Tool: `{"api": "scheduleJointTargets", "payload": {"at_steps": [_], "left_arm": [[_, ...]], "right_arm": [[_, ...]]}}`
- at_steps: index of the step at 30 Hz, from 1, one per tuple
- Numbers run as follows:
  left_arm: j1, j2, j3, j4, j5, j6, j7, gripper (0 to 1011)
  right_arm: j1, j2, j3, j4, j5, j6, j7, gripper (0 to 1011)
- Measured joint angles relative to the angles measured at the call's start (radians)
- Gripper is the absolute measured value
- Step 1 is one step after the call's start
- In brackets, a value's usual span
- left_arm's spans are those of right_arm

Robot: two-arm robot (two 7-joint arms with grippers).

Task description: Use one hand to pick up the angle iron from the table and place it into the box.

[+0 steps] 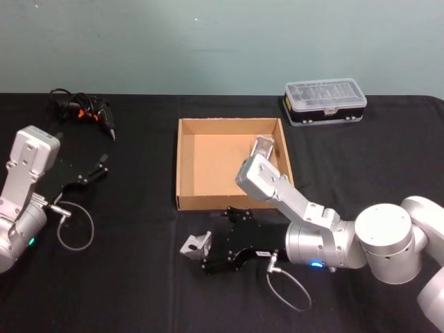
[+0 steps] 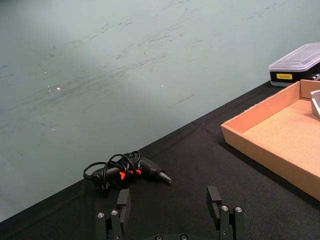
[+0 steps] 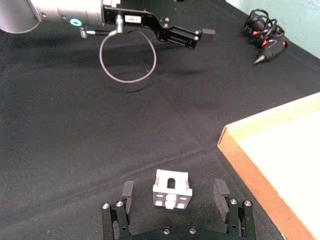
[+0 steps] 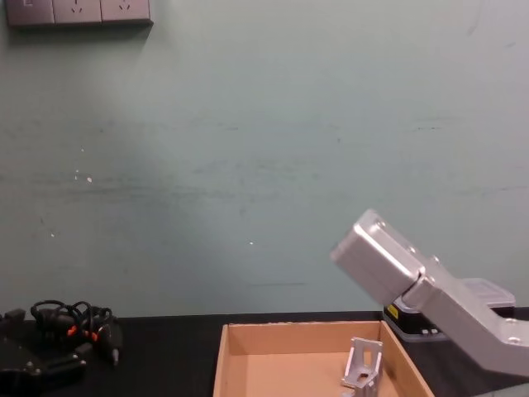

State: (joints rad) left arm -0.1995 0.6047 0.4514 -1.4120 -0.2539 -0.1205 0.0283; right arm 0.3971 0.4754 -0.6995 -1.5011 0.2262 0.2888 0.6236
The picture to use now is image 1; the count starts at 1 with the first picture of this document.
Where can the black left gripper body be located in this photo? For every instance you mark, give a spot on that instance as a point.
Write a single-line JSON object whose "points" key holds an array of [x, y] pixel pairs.
{"points": [[57, 178]]}

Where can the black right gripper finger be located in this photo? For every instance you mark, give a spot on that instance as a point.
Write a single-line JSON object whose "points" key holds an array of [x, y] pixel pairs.
{"points": [[239, 215], [218, 265]]}

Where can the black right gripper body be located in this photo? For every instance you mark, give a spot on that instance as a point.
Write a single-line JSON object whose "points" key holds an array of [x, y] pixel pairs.
{"points": [[258, 237]]}

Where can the grey metal bracket piece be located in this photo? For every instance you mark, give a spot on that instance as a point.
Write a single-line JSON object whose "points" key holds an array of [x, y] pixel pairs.
{"points": [[195, 246]]}

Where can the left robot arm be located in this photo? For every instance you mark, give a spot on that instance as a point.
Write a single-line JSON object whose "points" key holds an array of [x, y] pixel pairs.
{"points": [[24, 180]]}

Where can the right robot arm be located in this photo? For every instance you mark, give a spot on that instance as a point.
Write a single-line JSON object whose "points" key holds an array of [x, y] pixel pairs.
{"points": [[381, 239]]}

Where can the shallow brown cardboard tray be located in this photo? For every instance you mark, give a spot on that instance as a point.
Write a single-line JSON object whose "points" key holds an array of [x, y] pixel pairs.
{"points": [[215, 163]]}

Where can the small silver metal piece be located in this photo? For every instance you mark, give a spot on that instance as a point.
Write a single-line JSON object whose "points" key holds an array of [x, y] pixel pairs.
{"points": [[262, 146]]}

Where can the black table cloth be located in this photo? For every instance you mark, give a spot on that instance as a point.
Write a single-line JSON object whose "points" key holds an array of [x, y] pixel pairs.
{"points": [[138, 295]]}

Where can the clear plastic case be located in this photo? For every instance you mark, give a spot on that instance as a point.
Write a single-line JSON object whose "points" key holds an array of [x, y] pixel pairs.
{"points": [[324, 98]]}

